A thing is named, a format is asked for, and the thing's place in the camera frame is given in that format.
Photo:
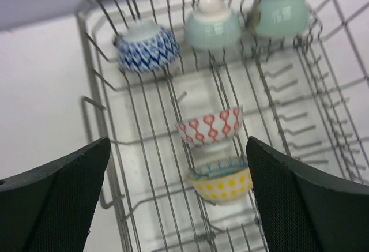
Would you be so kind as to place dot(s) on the yellow dotted bowl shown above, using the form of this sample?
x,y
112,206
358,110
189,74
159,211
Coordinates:
x,y
222,181

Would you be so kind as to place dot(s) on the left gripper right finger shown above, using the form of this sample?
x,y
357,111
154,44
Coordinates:
x,y
303,208

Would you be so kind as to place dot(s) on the pale blue dotted bowl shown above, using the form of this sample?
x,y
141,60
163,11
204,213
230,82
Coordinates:
x,y
212,26

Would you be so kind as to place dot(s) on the mint green flower bowl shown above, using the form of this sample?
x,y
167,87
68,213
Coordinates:
x,y
277,19

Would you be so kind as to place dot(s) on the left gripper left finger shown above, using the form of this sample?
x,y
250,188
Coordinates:
x,y
51,207

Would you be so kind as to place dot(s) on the blue zigzag patterned bowl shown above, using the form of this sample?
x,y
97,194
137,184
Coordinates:
x,y
146,47

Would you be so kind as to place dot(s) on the grey wire dish rack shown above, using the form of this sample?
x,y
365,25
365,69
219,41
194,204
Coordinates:
x,y
179,86

